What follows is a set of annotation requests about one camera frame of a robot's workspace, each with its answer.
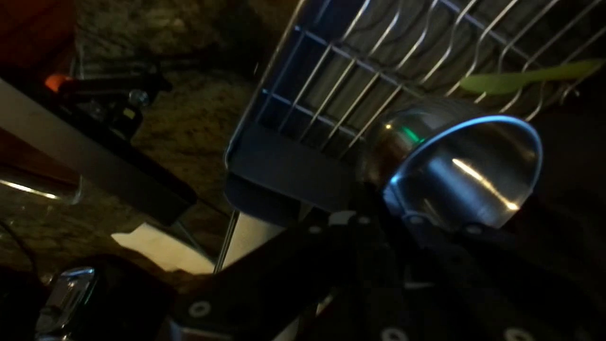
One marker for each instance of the silver metal bowl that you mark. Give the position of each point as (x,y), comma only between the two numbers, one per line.
(451,161)

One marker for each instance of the steel dish rack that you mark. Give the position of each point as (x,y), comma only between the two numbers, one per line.
(343,62)

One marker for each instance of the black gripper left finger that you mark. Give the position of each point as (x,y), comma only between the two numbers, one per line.
(307,271)

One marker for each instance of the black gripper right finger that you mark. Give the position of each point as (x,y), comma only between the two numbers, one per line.
(481,284)

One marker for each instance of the green knife in rack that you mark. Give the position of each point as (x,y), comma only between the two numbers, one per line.
(512,81)

